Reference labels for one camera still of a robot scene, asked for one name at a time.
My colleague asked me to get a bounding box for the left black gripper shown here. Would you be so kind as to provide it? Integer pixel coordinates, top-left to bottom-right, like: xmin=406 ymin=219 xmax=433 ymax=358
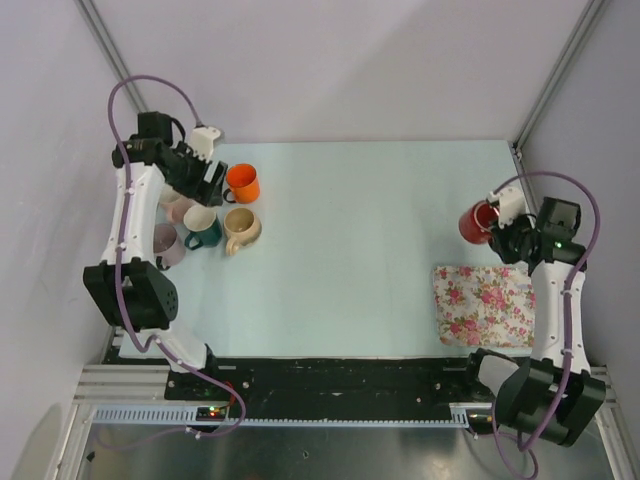
xmin=166 ymin=141 xmax=228 ymax=207

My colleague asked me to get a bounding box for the orange mug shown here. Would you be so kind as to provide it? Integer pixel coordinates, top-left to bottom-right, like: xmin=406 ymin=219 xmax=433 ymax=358
xmin=223 ymin=163 xmax=261 ymax=204

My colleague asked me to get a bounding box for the red round object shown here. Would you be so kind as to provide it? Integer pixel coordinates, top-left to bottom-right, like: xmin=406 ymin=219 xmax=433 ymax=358
xmin=458 ymin=201 xmax=498 ymax=245

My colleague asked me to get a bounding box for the pink mug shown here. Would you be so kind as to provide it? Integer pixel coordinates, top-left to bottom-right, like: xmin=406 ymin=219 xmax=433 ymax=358
xmin=159 ymin=185 xmax=195 ymax=225

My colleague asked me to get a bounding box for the dark green mug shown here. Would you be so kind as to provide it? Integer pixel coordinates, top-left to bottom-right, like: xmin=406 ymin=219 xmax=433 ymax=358
xmin=183 ymin=204 xmax=222 ymax=251

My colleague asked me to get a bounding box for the cream mug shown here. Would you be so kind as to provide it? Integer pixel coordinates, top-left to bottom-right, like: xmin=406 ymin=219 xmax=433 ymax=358
xmin=223 ymin=207 xmax=262 ymax=256

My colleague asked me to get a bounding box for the purple mug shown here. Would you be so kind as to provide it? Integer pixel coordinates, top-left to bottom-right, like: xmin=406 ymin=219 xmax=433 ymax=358
xmin=153 ymin=223 xmax=186 ymax=271

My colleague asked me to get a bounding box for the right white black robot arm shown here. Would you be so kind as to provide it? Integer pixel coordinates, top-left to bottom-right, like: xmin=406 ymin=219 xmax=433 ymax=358
xmin=459 ymin=189 xmax=606 ymax=447

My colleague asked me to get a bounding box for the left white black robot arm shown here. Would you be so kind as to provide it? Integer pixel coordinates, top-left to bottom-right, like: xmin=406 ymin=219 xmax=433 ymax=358
xmin=83 ymin=112 xmax=228 ymax=399

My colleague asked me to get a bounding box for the floral tray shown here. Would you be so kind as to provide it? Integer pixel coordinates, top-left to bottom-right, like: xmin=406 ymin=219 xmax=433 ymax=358
xmin=433 ymin=266 xmax=536 ymax=348

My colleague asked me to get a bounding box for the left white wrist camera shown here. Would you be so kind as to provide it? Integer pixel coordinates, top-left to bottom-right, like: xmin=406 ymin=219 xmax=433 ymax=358
xmin=187 ymin=126 xmax=224 ymax=162

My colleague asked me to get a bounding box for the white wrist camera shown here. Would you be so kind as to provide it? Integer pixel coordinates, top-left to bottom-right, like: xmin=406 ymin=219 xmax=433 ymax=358
xmin=187 ymin=126 xmax=224 ymax=162
xmin=486 ymin=186 xmax=527 ymax=228

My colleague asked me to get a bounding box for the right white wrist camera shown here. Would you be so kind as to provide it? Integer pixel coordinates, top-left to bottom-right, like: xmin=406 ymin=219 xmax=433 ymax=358
xmin=486 ymin=186 xmax=527 ymax=228

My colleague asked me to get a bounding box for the left aluminium frame post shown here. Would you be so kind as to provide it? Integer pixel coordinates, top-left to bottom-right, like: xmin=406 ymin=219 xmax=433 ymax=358
xmin=73 ymin=0 xmax=174 ymax=159

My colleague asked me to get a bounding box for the aluminium frame post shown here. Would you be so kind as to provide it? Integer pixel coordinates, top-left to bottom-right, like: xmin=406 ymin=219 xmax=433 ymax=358
xmin=511 ymin=0 xmax=610 ymax=161
xmin=73 ymin=0 xmax=174 ymax=159

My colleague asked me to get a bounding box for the right aluminium frame post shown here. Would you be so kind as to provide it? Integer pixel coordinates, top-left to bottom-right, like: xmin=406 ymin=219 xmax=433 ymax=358
xmin=511 ymin=0 xmax=610 ymax=161

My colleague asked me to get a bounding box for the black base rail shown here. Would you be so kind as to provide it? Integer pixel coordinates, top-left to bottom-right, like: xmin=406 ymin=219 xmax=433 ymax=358
xmin=164 ymin=358 xmax=493 ymax=422

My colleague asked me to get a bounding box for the front aluminium frame rail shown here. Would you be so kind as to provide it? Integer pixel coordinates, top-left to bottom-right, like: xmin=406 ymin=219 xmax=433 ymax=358
xmin=73 ymin=364 xmax=614 ymax=404

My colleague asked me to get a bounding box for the grey cable duct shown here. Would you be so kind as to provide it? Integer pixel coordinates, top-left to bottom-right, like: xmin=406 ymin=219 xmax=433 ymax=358
xmin=93 ymin=404 xmax=469 ymax=428

